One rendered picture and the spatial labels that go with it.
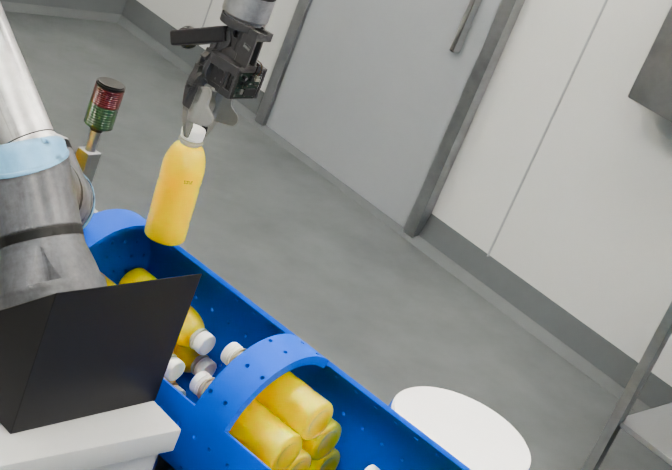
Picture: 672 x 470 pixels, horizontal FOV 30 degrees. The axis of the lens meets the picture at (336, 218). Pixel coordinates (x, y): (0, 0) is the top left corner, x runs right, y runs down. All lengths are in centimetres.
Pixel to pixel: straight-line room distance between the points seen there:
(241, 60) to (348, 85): 439
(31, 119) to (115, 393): 42
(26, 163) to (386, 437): 73
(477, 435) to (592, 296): 323
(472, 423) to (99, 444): 89
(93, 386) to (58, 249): 19
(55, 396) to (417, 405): 87
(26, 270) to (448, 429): 95
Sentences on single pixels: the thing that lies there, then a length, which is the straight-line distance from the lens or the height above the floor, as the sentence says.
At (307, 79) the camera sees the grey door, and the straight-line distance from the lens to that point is 652.
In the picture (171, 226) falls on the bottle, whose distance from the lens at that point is 207.
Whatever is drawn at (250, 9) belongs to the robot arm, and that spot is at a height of 167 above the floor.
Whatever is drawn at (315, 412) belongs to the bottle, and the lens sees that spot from 192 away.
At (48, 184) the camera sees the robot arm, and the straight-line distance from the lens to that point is 172.
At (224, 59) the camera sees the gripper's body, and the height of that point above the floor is 158.
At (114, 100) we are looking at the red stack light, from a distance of 267.
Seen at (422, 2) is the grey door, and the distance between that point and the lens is 605.
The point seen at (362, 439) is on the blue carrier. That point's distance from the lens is 207.
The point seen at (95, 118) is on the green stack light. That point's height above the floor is 118.
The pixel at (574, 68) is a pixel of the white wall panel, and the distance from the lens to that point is 559.
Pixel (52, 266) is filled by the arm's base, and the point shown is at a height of 135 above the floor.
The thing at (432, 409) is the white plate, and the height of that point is 104.
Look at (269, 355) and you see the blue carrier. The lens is 192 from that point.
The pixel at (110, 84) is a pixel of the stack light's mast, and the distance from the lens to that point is 268.
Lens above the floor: 212
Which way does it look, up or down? 21 degrees down
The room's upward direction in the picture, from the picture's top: 22 degrees clockwise
